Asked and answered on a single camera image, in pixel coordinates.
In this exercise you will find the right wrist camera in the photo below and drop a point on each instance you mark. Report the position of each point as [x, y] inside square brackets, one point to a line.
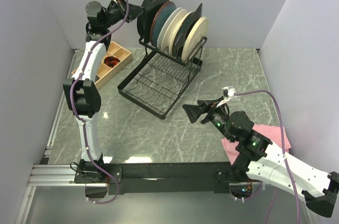
[229, 94]

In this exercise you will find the cream round plate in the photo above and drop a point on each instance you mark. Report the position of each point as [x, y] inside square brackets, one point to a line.
[175, 27]

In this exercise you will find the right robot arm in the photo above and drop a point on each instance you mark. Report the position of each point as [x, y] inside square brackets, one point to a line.
[262, 159]

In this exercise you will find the black base bar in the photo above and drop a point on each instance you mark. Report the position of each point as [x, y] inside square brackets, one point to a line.
[159, 177]

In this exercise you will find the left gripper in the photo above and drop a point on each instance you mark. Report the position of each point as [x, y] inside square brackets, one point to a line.
[131, 15]

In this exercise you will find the teal brown rimmed plate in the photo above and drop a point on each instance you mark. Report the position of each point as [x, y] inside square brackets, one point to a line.
[159, 20]

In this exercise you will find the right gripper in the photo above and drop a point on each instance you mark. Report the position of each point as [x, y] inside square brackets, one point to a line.
[194, 111]

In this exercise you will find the black square floral plate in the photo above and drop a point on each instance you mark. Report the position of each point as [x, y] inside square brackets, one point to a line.
[152, 10]

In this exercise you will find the pink cloth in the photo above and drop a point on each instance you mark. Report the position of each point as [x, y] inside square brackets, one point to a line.
[272, 132]

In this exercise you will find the wooden compartment tray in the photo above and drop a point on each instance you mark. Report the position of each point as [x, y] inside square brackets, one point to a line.
[100, 63]

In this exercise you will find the round red rimmed plate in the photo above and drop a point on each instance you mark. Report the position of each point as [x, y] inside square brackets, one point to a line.
[141, 21]

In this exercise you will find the white fluted plate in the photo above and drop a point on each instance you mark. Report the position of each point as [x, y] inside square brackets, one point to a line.
[166, 25]

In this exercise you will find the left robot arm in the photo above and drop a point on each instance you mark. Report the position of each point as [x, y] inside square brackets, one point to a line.
[82, 96]

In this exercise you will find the black wire dish rack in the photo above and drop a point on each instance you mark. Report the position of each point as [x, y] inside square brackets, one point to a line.
[159, 81]

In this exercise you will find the beige front plate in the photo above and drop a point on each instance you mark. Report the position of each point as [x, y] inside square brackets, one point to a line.
[198, 31]

